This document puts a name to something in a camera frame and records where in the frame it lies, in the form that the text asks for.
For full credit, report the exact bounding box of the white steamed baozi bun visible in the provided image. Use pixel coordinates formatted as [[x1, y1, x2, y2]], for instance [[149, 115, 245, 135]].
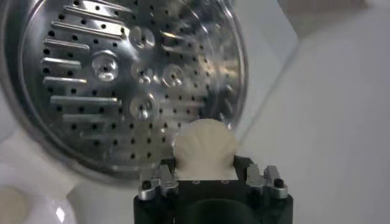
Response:
[[172, 117, 239, 181]]

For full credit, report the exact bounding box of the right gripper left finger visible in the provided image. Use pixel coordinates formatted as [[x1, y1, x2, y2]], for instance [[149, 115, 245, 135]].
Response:
[[138, 156, 180, 201]]

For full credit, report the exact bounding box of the cream electric cooker base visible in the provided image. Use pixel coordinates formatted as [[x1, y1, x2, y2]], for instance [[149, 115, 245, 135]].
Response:
[[0, 88, 79, 224]]

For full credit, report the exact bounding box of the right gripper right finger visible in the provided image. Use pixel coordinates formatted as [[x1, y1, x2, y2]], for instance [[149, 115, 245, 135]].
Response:
[[233, 155, 289, 200]]

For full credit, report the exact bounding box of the stainless steel steamer basket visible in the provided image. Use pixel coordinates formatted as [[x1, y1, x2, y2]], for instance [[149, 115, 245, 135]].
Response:
[[0, 0, 249, 185]]

